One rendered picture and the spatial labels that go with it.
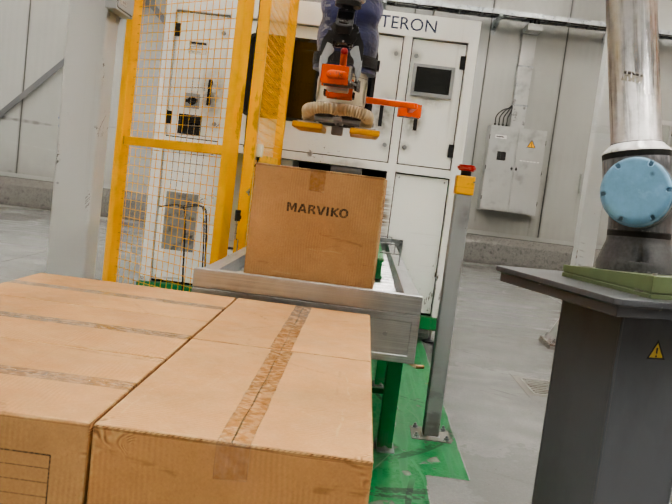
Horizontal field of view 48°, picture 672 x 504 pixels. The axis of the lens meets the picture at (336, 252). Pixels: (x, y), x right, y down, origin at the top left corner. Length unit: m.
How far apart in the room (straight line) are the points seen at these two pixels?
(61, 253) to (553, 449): 2.04
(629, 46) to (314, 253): 1.07
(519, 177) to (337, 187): 8.87
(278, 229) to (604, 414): 1.07
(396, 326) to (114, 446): 1.33
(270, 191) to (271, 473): 1.36
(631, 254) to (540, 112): 9.58
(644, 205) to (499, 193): 9.29
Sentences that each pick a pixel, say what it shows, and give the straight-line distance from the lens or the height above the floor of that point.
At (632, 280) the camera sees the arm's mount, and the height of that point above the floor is 0.78.
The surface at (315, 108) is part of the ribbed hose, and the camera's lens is 2.49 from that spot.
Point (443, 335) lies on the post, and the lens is 2.90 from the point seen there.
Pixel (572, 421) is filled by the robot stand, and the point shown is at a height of 0.40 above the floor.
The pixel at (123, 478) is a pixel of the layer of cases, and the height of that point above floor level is 0.47.
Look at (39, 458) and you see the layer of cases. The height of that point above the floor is 0.48.
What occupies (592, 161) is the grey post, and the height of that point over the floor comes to 1.26.
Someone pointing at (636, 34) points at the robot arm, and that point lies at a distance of 1.88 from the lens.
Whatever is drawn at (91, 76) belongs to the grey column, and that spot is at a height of 1.21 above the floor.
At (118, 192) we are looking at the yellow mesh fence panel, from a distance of 3.68.
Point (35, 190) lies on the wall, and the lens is 11.86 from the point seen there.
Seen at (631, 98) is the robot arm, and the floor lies 1.18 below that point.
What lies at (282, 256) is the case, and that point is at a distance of 2.34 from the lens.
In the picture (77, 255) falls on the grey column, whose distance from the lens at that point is 3.21.
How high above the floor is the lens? 0.92
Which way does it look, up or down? 5 degrees down
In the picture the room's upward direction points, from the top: 7 degrees clockwise
